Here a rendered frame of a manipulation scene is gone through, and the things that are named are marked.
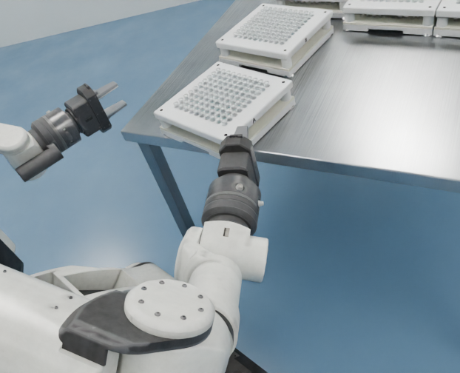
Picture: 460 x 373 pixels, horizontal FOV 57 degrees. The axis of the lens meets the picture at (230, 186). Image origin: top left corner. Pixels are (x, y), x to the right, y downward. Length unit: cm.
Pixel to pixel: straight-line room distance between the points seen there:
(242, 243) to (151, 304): 27
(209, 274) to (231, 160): 26
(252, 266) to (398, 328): 111
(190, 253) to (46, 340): 23
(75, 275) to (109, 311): 64
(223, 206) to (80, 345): 34
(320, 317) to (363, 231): 43
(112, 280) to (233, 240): 53
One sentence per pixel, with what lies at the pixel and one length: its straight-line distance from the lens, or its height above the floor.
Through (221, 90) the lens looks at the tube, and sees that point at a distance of 106.
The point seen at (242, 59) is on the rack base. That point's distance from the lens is 127.
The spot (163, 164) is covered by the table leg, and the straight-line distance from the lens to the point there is 126.
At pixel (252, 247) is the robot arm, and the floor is 101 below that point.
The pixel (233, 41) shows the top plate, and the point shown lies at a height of 93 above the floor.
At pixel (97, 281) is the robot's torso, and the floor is 71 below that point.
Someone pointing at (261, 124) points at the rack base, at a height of 88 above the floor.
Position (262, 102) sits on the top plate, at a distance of 99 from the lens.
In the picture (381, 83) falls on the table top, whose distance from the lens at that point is 113.
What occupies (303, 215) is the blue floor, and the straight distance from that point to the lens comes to 194.
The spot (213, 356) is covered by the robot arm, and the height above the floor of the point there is 114.
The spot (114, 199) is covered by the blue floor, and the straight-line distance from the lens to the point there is 233.
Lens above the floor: 149
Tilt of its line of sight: 44 degrees down
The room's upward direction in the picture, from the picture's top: 17 degrees counter-clockwise
